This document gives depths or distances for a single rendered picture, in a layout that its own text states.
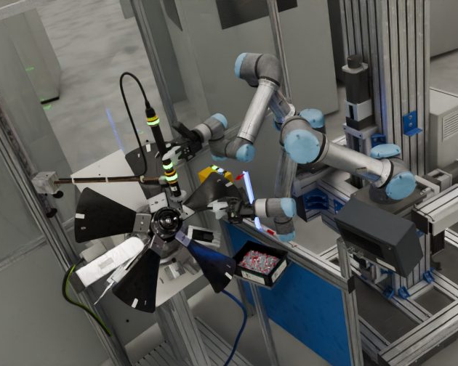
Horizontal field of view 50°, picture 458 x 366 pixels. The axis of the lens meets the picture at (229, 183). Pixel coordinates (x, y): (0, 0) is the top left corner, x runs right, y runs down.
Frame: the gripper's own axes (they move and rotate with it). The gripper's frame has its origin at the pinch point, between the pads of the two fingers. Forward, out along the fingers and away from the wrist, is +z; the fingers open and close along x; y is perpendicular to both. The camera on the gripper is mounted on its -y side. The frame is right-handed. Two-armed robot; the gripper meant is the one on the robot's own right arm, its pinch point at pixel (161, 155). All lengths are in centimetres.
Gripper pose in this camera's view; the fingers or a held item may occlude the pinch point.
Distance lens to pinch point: 192.8
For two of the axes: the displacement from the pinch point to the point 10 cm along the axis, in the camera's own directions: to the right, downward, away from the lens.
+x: -7.4, -2.2, 6.4
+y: 2.0, 8.3, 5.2
